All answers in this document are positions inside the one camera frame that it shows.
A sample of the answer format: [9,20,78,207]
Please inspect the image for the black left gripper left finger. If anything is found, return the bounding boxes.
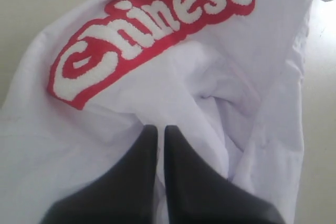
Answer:
[42,125,158,224]

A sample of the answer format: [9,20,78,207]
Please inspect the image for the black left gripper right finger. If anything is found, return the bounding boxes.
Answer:
[164,125,284,223]

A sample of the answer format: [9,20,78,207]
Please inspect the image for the white t-shirt red Chinese logo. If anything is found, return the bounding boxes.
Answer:
[0,0,316,224]

